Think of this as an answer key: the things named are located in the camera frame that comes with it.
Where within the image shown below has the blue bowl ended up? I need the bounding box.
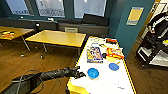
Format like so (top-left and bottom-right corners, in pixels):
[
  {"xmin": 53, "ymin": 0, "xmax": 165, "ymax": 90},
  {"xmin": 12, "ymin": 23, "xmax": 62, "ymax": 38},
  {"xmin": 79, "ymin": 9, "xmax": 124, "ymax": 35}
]
[
  {"xmin": 108, "ymin": 62, "xmax": 121, "ymax": 72},
  {"xmin": 87, "ymin": 67, "xmax": 101, "ymax": 81}
]

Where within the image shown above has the yellow air hockey table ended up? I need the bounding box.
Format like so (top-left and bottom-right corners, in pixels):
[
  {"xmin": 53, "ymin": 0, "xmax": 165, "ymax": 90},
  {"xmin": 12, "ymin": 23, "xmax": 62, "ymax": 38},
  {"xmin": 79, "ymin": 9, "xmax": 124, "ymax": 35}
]
[{"xmin": 66, "ymin": 35, "xmax": 137, "ymax": 94}]

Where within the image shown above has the yellow flat object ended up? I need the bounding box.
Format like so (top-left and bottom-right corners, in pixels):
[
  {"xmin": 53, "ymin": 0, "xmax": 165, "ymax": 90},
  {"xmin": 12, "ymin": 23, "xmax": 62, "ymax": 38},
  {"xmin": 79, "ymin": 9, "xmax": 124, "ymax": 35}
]
[{"xmin": 106, "ymin": 57, "xmax": 121, "ymax": 64}]

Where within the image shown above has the white shallow bowl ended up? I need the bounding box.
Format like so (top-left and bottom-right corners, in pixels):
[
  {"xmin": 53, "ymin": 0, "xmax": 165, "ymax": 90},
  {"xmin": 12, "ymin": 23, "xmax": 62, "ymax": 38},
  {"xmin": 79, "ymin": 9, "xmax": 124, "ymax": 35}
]
[{"xmin": 108, "ymin": 75, "xmax": 121, "ymax": 85}]

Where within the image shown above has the white flat box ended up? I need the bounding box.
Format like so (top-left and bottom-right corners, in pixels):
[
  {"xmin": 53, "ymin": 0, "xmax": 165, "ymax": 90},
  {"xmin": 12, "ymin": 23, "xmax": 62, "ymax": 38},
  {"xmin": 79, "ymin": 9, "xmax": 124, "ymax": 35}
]
[{"xmin": 90, "ymin": 36, "xmax": 106, "ymax": 46}]

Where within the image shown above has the light wooden table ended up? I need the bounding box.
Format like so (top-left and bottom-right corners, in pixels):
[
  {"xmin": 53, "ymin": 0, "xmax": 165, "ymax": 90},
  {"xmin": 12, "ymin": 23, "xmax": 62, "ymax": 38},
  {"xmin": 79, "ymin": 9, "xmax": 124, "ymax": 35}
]
[
  {"xmin": 0, "ymin": 25, "xmax": 36, "ymax": 51},
  {"xmin": 25, "ymin": 29, "xmax": 88, "ymax": 61}
]

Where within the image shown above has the orange game box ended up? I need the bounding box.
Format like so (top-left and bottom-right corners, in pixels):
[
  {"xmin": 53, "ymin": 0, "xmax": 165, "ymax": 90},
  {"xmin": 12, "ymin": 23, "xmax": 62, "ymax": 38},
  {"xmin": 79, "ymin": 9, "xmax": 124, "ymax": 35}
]
[{"xmin": 105, "ymin": 46, "xmax": 125, "ymax": 61}]

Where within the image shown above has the red and black object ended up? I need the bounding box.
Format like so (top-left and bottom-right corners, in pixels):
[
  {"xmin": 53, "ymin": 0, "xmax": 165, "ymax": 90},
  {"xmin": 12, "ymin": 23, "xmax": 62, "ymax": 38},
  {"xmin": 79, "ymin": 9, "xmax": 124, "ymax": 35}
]
[{"xmin": 105, "ymin": 38, "xmax": 119, "ymax": 45}]

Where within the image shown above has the light grey chair back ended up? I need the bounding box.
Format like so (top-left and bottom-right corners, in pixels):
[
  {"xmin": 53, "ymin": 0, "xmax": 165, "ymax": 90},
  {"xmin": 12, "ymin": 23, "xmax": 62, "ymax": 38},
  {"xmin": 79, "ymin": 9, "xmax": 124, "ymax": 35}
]
[{"xmin": 64, "ymin": 26, "xmax": 80, "ymax": 34}]

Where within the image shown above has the dark grey sofa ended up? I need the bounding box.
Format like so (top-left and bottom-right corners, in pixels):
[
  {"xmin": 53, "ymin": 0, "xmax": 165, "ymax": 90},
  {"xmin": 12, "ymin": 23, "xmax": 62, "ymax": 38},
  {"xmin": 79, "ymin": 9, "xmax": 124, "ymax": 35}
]
[{"xmin": 58, "ymin": 13, "xmax": 110, "ymax": 37}]

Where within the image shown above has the small black round object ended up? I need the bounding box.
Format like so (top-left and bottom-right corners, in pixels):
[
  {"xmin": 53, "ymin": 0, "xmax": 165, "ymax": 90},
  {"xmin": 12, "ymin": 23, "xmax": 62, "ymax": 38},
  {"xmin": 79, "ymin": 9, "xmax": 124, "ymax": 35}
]
[{"xmin": 34, "ymin": 22, "xmax": 42, "ymax": 32}]

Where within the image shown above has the interior glass window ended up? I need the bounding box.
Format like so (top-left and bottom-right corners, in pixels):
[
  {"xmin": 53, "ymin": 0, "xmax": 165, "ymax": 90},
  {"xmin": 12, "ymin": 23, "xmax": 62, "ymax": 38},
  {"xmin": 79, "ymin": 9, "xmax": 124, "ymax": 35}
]
[
  {"xmin": 73, "ymin": 0, "xmax": 110, "ymax": 20},
  {"xmin": 35, "ymin": 0, "xmax": 66, "ymax": 19},
  {"xmin": 5, "ymin": 0, "xmax": 35, "ymax": 17}
]

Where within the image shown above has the long dark grey bench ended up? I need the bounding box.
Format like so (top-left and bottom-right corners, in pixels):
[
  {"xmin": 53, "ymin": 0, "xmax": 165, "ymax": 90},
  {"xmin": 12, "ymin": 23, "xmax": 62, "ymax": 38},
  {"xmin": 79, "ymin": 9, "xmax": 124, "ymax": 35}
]
[{"xmin": 0, "ymin": 17, "xmax": 59, "ymax": 32}]

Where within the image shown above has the orange and black object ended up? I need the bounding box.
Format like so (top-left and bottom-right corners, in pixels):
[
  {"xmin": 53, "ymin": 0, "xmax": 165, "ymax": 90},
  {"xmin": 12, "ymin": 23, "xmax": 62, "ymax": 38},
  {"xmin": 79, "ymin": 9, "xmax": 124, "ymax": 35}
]
[{"xmin": 1, "ymin": 30, "xmax": 15, "ymax": 37}]

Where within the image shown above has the yellow round object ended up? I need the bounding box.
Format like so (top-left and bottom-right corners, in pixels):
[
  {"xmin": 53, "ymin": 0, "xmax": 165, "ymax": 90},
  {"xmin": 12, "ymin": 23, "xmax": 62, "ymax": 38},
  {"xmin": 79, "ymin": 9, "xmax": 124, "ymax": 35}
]
[{"xmin": 161, "ymin": 39, "xmax": 168, "ymax": 45}]

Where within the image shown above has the yellow wall poster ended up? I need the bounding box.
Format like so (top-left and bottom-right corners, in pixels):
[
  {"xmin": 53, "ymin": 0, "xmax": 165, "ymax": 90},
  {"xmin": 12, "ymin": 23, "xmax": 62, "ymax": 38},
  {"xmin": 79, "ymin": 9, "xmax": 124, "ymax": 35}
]
[{"xmin": 126, "ymin": 6, "xmax": 145, "ymax": 27}]

